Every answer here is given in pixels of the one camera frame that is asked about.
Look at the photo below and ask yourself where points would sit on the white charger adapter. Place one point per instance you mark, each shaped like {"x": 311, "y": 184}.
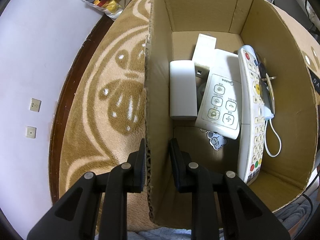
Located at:
{"x": 203, "y": 54}

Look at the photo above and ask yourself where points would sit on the brown cardboard box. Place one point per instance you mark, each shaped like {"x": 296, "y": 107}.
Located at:
{"x": 287, "y": 51}

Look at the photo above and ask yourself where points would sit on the yellow red snack bag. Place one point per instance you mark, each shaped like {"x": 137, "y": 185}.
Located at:
{"x": 110, "y": 8}

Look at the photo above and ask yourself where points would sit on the beige floral patterned rug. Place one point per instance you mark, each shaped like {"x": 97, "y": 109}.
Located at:
{"x": 107, "y": 118}

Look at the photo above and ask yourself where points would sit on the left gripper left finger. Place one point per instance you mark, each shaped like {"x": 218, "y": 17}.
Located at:
{"x": 95, "y": 203}

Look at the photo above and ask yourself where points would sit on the white Midea remote control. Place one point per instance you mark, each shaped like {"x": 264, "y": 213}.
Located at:
{"x": 221, "y": 105}

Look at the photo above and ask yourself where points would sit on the white rectangular power bank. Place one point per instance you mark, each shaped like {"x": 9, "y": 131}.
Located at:
{"x": 183, "y": 98}

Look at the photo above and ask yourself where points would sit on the cartoon dog keychain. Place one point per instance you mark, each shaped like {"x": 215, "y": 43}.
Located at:
{"x": 216, "y": 140}

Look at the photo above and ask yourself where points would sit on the green cartoon cup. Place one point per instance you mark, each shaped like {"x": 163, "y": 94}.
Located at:
{"x": 200, "y": 88}

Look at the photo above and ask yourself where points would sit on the keys on ring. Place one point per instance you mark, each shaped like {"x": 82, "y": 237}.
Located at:
{"x": 268, "y": 93}

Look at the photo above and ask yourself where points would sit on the long white TV remote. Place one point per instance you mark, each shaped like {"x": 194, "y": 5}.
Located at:
{"x": 253, "y": 117}

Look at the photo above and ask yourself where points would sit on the lower wall socket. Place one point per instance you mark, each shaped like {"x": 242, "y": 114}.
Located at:
{"x": 31, "y": 132}

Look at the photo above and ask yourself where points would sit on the wall socket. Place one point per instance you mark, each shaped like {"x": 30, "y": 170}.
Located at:
{"x": 35, "y": 105}
{"x": 31, "y": 132}

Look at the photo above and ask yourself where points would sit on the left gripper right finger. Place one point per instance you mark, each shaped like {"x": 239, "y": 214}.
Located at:
{"x": 222, "y": 201}

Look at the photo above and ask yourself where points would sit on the upper wall socket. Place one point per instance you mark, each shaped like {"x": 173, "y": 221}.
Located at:
{"x": 35, "y": 105}

